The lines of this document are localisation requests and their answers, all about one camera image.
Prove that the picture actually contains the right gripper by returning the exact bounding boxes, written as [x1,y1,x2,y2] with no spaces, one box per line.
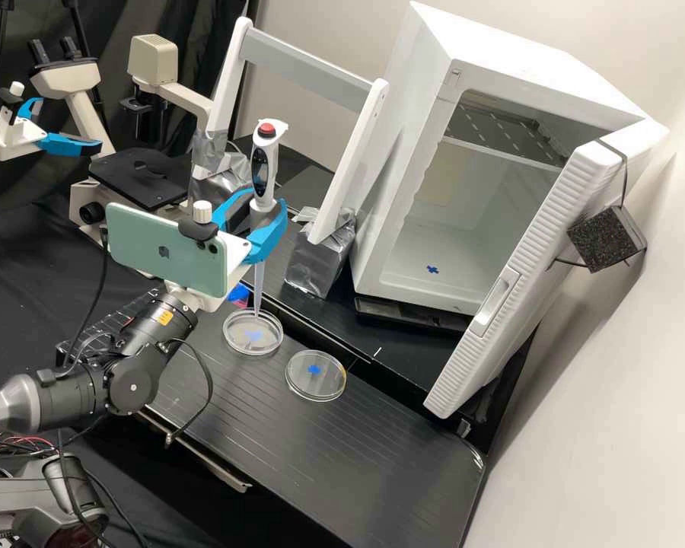
[161,191,290,314]

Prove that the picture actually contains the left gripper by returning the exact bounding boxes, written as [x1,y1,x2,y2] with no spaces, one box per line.
[0,95,105,162]

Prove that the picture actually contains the pipette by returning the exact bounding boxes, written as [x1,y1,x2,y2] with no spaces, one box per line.
[248,118,291,318]

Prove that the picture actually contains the white pipette stand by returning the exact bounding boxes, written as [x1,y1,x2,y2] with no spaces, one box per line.
[186,15,406,299]

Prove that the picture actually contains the cream microscope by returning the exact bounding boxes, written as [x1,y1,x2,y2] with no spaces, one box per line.
[28,33,218,247]

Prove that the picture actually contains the petri dish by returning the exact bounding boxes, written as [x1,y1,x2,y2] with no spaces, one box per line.
[222,311,285,358]

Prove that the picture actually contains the petri dish lid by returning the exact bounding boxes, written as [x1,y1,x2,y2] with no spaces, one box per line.
[284,349,349,404]

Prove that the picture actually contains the black platform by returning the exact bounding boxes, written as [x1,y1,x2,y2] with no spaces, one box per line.
[56,285,487,548]
[222,134,540,455]

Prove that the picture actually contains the white incubator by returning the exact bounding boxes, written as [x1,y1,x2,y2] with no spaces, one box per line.
[348,0,647,320]

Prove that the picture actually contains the incubator door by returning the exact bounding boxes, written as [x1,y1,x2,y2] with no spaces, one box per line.
[422,119,674,422]

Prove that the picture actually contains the right wrist camera phone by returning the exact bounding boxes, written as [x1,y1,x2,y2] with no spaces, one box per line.
[104,199,233,299]

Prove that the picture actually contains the black cable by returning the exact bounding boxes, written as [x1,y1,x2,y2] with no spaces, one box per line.
[62,246,110,366]
[148,336,215,446]

